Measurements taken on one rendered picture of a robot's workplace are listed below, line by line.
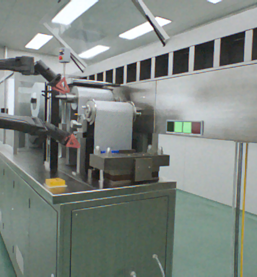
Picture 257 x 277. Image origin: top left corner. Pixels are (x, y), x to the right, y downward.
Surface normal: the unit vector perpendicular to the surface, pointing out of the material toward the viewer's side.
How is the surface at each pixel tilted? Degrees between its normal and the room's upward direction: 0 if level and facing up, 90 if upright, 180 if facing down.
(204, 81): 90
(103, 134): 90
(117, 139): 90
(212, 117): 90
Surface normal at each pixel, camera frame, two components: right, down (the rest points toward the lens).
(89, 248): 0.55, 0.07
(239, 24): -0.84, 0.00
